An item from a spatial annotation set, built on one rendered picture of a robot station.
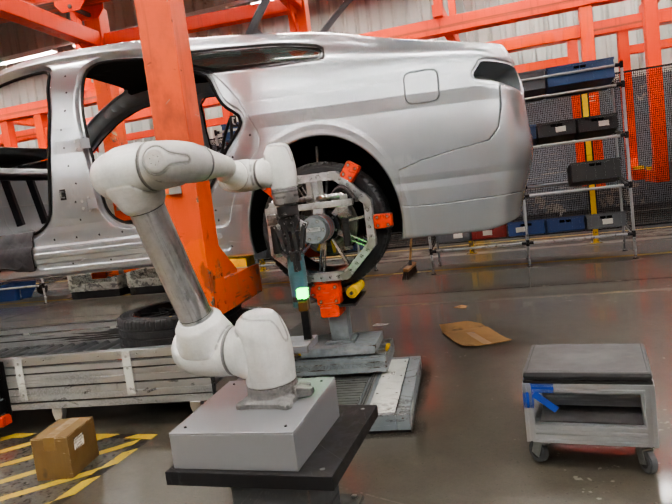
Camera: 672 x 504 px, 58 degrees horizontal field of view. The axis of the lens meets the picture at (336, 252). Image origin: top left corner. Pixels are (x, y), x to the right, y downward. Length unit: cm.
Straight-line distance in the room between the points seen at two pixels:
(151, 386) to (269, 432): 148
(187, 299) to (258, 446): 47
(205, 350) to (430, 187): 156
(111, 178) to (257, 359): 64
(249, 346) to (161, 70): 146
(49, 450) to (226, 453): 119
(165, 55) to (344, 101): 88
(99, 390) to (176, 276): 154
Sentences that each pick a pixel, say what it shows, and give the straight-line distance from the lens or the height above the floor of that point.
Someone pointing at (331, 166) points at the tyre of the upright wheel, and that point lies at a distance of 306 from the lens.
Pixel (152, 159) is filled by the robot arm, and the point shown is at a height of 115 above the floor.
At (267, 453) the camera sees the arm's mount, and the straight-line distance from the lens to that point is 171.
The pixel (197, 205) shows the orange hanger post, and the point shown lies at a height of 103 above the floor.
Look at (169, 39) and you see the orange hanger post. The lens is 283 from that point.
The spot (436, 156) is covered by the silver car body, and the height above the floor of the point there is 113.
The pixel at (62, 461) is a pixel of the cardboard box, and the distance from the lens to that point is 281.
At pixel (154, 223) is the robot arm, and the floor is 99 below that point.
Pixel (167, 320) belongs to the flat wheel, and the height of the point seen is 49.
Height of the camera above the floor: 102
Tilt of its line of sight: 6 degrees down
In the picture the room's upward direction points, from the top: 7 degrees counter-clockwise
